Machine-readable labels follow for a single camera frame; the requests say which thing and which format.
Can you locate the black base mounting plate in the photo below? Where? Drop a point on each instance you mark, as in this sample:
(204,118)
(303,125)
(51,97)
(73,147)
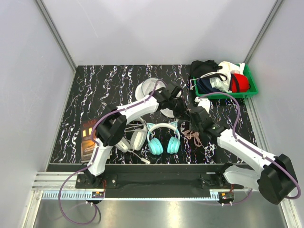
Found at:
(157,181)

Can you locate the white over-ear headphones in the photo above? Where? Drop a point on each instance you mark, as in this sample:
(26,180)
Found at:
(138,137)

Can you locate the teal cat-ear headphones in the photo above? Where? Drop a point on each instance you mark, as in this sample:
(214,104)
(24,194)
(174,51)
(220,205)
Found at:
(163,136)

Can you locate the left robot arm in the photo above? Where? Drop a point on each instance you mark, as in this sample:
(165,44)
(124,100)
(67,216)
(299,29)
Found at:
(109,130)

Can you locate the green plastic bin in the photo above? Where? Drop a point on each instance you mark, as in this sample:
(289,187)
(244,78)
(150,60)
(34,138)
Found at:
(221,95)

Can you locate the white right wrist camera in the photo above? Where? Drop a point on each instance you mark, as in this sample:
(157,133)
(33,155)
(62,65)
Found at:
(203,102)

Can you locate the paperback book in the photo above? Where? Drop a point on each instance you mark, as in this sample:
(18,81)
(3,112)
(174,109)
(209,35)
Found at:
(87,145)

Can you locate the navy garment in bin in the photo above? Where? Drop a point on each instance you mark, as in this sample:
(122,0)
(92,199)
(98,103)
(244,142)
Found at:
(204,86)

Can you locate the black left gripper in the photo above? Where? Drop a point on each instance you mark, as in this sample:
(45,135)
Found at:
(183,110)

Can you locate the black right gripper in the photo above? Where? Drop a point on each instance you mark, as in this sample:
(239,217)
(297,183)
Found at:
(191,118)

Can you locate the pink lace bra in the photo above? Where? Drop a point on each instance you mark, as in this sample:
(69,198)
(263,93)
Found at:
(190,134)

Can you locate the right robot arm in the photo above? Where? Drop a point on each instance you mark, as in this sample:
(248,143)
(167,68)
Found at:
(273,176)

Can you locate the red bra in bin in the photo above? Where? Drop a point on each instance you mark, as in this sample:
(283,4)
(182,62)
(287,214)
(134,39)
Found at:
(239,83)

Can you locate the black garment in bin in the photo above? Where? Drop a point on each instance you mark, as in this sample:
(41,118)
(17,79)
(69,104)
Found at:
(200,68)

